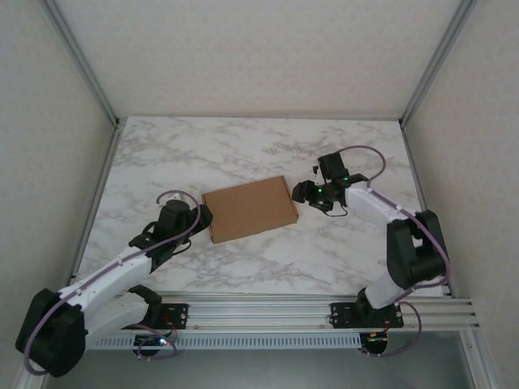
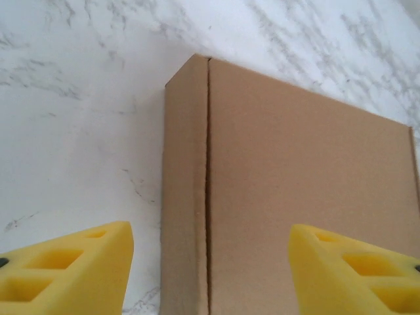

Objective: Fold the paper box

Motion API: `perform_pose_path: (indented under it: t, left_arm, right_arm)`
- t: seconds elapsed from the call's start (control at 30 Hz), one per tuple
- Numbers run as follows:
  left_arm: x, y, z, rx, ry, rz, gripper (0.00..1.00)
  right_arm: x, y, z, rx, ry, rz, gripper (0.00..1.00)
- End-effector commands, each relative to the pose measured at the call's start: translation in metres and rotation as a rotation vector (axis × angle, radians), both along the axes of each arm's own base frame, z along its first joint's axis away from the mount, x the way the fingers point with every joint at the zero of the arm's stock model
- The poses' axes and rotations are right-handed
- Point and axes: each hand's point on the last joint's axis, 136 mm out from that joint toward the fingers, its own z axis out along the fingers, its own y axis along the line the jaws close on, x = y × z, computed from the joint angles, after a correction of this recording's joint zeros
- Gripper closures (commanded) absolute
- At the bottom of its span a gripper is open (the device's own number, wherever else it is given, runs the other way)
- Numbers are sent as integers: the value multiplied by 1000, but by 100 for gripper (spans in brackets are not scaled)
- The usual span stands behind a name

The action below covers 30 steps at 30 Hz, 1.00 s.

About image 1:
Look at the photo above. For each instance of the aluminium table side rail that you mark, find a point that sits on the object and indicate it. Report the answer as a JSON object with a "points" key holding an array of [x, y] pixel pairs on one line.
{"points": [[99, 194], [421, 194]]}

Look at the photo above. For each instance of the aluminium frame post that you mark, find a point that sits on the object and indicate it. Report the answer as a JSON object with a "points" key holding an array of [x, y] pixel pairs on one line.
{"points": [[81, 61], [438, 61]]}

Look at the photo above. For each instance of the aluminium lower frame bar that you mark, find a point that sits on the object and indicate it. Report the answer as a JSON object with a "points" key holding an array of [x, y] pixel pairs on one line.
{"points": [[24, 383], [480, 364]]}

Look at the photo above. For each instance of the aluminium mounting rail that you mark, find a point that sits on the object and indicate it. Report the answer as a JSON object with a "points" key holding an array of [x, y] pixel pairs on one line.
{"points": [[259, 314]]}

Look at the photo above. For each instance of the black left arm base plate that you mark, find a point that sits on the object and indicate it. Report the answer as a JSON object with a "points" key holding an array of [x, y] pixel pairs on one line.
{"points": [[178, 314]]}

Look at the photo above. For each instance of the brown cardboard paper box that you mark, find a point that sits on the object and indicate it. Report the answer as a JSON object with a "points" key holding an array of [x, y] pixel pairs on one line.
{"points": [[249, 210]]}

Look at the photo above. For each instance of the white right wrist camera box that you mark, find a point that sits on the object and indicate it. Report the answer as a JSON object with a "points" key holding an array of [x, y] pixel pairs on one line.
{"points": [[316, 176]]}

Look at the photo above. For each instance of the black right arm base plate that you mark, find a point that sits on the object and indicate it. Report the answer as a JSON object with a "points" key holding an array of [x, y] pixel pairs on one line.
{"points": [[340, 314]]}

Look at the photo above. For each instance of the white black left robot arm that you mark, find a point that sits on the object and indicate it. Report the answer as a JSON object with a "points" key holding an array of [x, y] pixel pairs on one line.
{"points": [[105, 275]]}

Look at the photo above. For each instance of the small lit controller board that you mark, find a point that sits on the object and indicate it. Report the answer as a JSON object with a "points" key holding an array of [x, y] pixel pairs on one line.
{"points": [[375, 338], [156, 342]]}

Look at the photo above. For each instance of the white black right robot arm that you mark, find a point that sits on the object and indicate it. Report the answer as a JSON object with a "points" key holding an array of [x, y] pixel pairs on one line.
{"points": [[405, 251]]}

